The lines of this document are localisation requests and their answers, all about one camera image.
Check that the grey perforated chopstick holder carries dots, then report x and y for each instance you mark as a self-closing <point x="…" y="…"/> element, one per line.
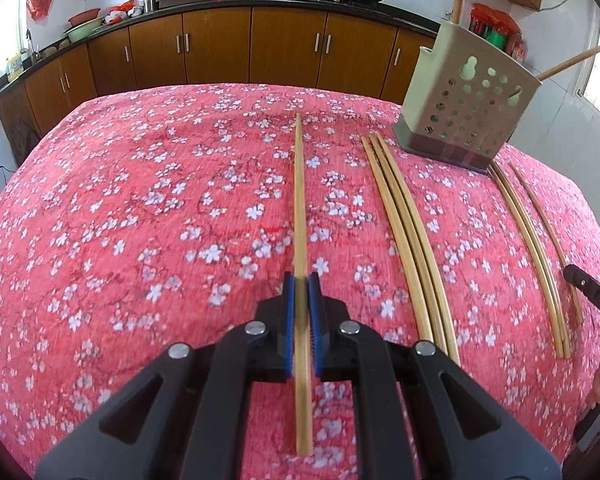
<point x="430" y="110"/>

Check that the red and white bag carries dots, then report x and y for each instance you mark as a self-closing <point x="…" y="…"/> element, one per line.
<point x="125" y="10"/>

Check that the wooden base cabinets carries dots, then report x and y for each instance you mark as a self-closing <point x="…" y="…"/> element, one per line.
<point x="215" y="50"/>

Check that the yellow dish soap bottle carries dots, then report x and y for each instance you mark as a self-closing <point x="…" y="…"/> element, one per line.
<point x="14" y="67"/>

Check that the metal faucet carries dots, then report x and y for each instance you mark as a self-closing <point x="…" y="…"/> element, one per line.
<point x="30" y="40"/>

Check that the red floral tablecloth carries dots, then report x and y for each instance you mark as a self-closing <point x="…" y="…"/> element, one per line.
<point x="155" y="260"/>

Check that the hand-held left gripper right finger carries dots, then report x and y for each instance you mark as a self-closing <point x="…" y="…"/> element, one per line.
<point x="314" y="320"/>

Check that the red plastic bag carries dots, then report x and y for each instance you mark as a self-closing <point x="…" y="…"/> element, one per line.
<point x="41" y="2"/>

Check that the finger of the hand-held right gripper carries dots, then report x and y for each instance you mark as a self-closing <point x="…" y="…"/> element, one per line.
<point x="587" y="287"/>

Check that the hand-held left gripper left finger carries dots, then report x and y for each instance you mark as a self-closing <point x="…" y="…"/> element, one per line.
<point x="290" y="310"/>

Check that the green basin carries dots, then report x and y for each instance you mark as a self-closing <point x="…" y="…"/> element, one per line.
<point x="82" y="32"/>

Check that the red basin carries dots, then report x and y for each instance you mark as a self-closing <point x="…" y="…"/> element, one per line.
<point x="85" y="16"/>

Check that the red packets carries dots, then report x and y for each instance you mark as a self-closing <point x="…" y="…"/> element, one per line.
<point x="495" y="25"/>

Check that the black kitchen countertop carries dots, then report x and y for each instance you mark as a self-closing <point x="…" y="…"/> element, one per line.
<point x="205" y="5"/>

